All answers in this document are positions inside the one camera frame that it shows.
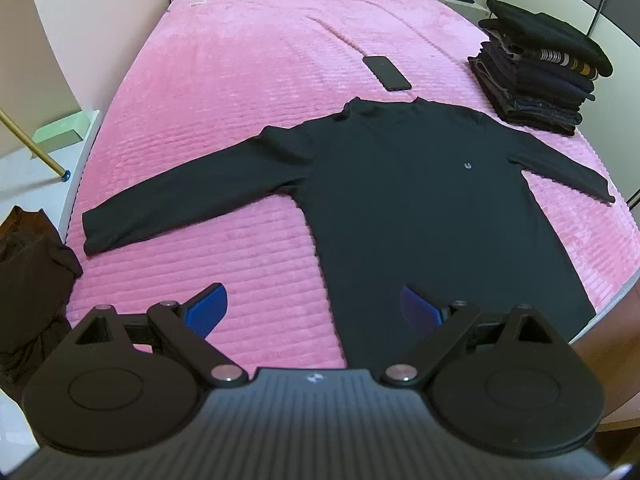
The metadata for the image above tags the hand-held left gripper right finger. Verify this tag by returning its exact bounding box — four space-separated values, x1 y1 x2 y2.
380 284 560 389

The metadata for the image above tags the pink ribbed blanket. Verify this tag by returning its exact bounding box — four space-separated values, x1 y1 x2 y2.
64 0 640 370

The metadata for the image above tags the black long-sleeve shirt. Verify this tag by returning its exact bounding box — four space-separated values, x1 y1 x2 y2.
81 96 617 377

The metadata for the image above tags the black smartphone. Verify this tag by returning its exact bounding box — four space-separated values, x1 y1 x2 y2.
362 55 414 94

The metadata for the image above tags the gold metal drying rack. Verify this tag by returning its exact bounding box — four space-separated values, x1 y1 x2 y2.
0 109 72 182

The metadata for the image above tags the dark brown garment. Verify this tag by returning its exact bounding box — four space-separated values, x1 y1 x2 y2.
0 205 85 403

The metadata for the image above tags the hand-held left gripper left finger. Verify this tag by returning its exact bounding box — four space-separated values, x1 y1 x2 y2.
74 282 247 389

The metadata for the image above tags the pale green box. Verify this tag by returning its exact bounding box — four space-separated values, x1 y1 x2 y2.
30 108 99 149

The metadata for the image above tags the stack of dark folded clothes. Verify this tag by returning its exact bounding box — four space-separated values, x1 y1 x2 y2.
467 0 615 137

